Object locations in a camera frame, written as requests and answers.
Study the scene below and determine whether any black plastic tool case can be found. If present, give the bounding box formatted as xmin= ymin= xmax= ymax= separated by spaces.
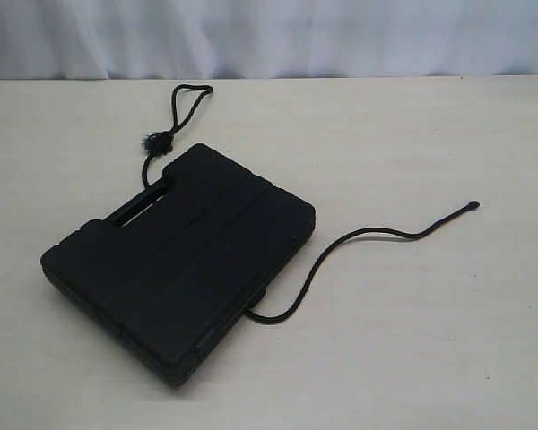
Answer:
xmin=40 ymin=143 xmax=316 ymax=386

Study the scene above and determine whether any black braided rope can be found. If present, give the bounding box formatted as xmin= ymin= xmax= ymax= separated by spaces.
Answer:
xmin=136 ymin=84 xmax=480 ymax=324

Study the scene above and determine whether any white backdrop curtain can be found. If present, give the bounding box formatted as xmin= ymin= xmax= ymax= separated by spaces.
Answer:
xmin=0 ymin=1 xmax=538 ymax=80

